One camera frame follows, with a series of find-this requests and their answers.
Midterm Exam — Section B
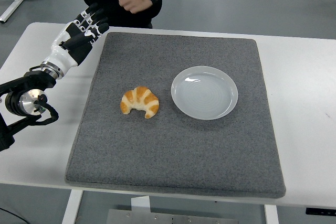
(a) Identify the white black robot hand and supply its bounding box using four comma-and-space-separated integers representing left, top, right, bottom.
43, 3, 110, 77

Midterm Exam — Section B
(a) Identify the white table leg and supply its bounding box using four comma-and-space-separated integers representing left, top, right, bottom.
61, 189, 84, 224
264, 204, 279, 224

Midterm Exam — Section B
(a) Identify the black floor cable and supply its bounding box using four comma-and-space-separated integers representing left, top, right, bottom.
0, 207, 26, 224

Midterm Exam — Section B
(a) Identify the black table control box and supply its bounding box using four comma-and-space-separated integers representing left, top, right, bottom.
306, 207, 336, 216

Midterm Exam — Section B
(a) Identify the golden croissant bread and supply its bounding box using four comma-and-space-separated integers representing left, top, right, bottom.
120, 86, 160, 119

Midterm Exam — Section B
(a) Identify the white round plate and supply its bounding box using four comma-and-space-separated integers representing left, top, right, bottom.
171, 66, 239, 121

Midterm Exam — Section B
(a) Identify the grey felt mat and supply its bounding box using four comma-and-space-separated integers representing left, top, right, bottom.
64, 31, 287, 199

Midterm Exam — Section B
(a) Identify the white paper label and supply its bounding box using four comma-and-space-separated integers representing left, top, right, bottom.
131, 196, 151, 213

